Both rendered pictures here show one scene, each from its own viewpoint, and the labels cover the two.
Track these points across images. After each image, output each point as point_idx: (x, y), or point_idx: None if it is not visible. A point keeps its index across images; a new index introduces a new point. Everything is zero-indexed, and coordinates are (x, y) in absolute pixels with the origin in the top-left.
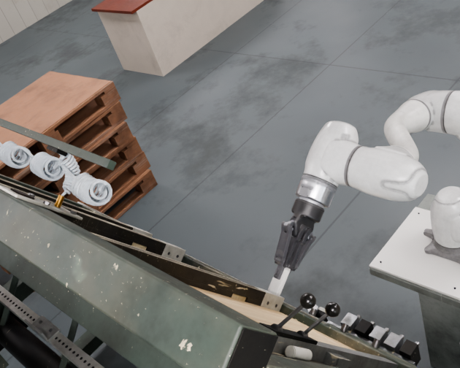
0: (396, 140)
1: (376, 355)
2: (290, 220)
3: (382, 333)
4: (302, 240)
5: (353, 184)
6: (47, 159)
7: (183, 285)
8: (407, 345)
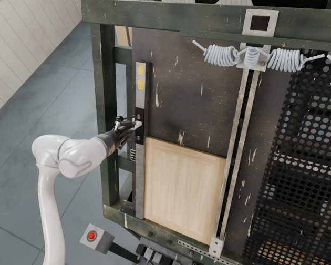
0: (49, 204)
1: (146, 221)
2: (117, 128)
3: (154, 257)
4: None
5: None
6: (277, 51)
7: (116, 15)
8: (140, 250)
